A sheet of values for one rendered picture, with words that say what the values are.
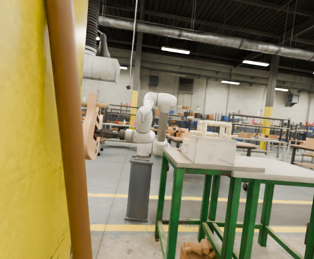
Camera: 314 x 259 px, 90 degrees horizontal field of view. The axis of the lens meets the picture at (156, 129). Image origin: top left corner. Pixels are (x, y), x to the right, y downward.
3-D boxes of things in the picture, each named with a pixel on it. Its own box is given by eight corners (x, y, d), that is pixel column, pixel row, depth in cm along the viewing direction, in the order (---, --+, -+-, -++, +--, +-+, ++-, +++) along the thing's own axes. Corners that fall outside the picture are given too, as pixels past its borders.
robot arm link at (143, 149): (137, 152, 201) (139, 135, 200) (151, 153, 201) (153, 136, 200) (135, 154, 185) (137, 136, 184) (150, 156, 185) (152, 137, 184)
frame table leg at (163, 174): (154, 241, 155) (163, 151, 150) (153, 237, 160) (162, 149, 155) (160, 241, 155) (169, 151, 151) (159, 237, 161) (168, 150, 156)
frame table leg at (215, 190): (207, 241, 162) (218, 154, 157) (205, 237, 167) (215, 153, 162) (213, 241, 162) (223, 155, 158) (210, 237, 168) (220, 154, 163)
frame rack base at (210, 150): (194, 164, 100) (197, 136, 99) (186, 158, 115) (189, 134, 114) (234, 166, 103) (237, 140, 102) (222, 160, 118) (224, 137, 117)
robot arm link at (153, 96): (143, 96, 148) (157, 97, 148) (145, 88, 162) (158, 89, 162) (142, 108, 156) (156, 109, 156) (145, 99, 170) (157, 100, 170)
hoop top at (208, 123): (203, 124, 100) (203, 119, 100) (201, 124, 103) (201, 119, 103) (232, 128, 103) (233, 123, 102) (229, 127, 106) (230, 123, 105)
